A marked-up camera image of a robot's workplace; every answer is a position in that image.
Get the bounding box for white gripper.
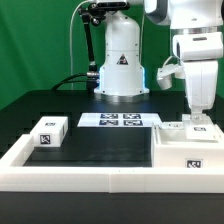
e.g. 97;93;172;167
172;32;223;122

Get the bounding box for white cabinet door panel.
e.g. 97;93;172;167
161;122;184;130
182;114;224;141

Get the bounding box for white cabinet body box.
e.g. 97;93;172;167
151;125;224;168

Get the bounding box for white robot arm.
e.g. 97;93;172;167
93;0;224;118

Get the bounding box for small white cabinet top block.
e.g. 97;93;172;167
30;116;68;147

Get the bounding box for white U-shaped fence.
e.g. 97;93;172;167
0;134;224;193

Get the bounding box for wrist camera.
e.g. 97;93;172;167
156;64;182;90

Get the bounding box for white marker base plate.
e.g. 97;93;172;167
78;113;161;127

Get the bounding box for black cables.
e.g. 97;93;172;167
51;73;100;91

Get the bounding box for white cable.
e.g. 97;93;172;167
69;0;93;90

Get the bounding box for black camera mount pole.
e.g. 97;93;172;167
79;3;101;93

